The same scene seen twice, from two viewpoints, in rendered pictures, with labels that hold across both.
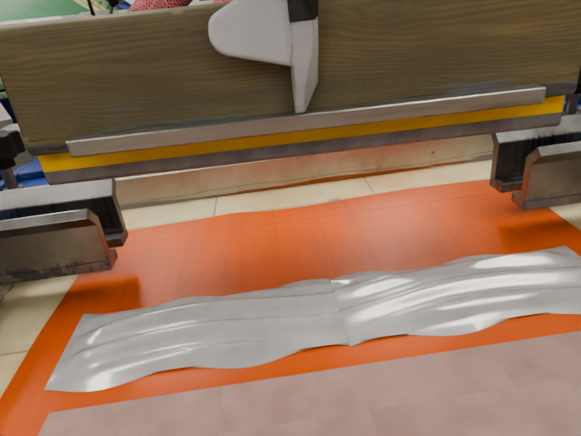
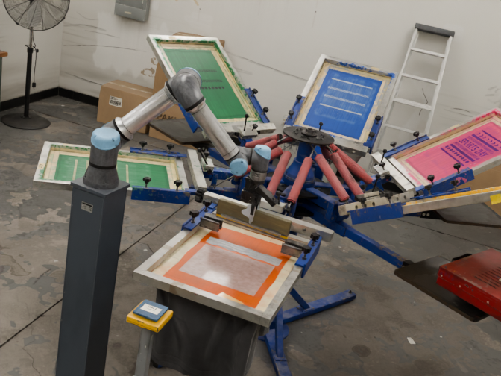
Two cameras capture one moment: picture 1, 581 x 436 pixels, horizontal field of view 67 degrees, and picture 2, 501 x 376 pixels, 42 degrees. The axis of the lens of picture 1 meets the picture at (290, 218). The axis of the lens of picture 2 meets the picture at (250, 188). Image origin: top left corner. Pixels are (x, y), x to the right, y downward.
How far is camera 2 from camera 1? 278 cm
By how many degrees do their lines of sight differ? 17
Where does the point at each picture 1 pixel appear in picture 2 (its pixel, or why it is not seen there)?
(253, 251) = (239, 239)
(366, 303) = (247, 251)
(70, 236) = (215, 224)
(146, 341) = (218, 242)
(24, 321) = (203, 233)
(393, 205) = (269, 245)
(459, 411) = (245, 261)
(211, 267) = (231, 239)
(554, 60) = (284, 231)
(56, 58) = (224, 204)
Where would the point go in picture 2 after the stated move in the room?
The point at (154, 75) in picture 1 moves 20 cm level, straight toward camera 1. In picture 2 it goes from (234, 211) to (227, 228)
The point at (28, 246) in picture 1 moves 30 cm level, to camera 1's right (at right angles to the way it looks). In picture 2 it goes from (209, 223) to (267, 243)
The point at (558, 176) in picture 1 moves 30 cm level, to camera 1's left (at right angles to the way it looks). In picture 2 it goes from (285, 249) to (227, 228)
